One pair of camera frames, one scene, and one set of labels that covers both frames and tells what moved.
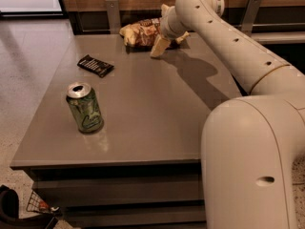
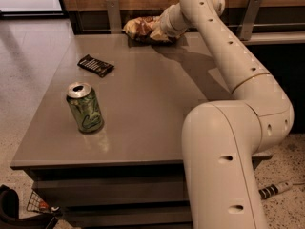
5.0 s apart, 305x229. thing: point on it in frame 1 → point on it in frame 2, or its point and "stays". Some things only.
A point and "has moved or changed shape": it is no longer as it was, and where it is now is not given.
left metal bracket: [112, 6] stays
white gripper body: [167, 30] stays
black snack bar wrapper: [95, 66] stays
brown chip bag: [142, 32] has moved or changed shape
